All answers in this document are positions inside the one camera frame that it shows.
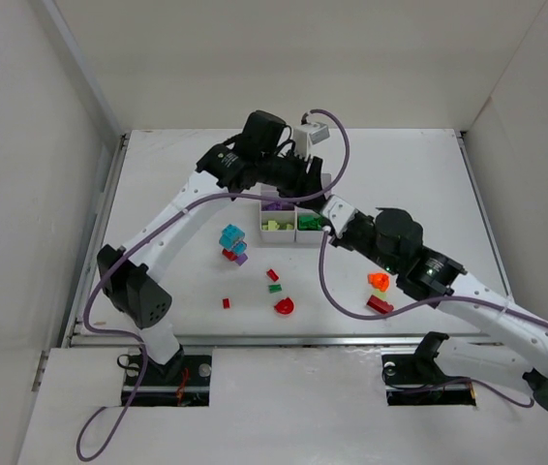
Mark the red brick under cyan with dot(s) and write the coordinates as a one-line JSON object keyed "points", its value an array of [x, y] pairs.
{"points": [[229, 255]]}

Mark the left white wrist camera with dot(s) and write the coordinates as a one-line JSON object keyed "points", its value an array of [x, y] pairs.
{"points": [[308, 134]]}

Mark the purple lego plate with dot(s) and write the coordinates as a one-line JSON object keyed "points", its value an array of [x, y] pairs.
{"points": [[276, 206]]}

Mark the white divided sorting container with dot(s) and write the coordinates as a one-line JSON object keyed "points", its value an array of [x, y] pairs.
{"points": [[281, 237]]}

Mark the small red lego brick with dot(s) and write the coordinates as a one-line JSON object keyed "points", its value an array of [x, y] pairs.
{"points": [[273, 276]]}

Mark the orange lego piece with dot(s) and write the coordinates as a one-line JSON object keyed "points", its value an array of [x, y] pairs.
{"points": [[379, 281]]}

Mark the pale lime lego brick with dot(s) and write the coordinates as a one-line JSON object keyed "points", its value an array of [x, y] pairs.
{"points": [[379, 294]]}

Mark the metal rail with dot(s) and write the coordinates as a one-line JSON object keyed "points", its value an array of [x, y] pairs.
{"points": [[424, 171]]}

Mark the small green lego piece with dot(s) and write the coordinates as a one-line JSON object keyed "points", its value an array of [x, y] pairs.
{"points": [[274, 288]]}

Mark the small purple lego brick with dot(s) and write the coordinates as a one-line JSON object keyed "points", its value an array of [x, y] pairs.
{"points": [[241, 259]]}

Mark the lime green lego brick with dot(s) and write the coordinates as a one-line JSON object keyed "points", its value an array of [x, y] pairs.
{"points": [[271, 226]]}

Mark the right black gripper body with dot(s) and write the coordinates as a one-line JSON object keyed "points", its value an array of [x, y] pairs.
{"points": [[351, 232]]}

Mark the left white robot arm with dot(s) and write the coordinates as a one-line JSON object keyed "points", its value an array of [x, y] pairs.
{"points": [[131, 275]]}

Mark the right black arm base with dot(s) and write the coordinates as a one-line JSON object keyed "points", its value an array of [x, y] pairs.
{"points": [[414, 379]]}

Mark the large red lego brick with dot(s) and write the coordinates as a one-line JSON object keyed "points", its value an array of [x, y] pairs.
{"points": [[380, 306]]}

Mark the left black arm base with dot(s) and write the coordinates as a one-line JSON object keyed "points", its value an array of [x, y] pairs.
{"points": [[185, 384]]}

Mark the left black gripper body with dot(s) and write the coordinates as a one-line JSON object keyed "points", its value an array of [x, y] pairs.
{"points": [[313, 175]]}

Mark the red round lego piece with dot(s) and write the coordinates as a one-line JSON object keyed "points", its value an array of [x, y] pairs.
{"points": [[284, 307]]}

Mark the cyan lego block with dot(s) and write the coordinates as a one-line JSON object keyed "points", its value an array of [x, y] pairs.
{"points": [[232, 239]]}

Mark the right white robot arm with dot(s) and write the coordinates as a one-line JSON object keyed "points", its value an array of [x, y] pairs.
{"points": [[392, 240]]}

